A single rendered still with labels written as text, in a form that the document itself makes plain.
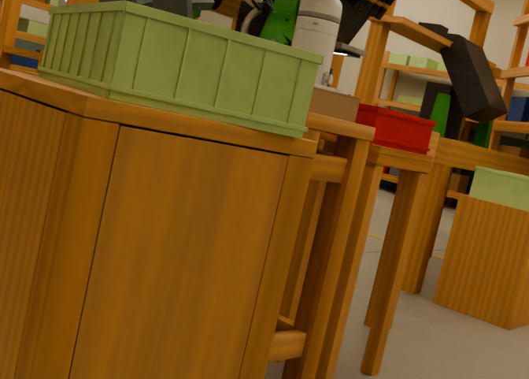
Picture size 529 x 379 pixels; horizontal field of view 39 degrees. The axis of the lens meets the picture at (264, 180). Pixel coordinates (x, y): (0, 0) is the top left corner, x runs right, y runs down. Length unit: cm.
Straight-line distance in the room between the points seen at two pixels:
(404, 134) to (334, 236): 56
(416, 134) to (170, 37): 137
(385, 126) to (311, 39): 51
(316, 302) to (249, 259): 66
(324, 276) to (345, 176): 29
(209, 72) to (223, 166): 18
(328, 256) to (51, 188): 99
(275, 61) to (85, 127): 40
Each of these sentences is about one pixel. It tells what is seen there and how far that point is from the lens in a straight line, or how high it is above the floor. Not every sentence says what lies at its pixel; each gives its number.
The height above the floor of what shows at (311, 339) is 22.
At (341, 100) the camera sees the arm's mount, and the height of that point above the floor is 90.
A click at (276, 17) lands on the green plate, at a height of 118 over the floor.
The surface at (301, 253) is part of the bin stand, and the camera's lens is 252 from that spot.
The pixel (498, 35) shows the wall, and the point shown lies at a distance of 1227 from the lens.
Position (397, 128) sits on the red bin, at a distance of 248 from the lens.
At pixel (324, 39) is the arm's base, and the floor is 105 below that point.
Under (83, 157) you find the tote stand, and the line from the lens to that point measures 127.
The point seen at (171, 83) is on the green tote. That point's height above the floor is 84.
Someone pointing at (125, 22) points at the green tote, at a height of 92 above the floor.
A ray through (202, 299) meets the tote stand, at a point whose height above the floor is 45.
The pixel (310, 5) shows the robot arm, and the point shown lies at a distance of 207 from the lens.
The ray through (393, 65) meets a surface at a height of 197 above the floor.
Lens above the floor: 83
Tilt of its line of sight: 5 degrees down
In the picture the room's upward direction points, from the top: 13 degrees clockwise
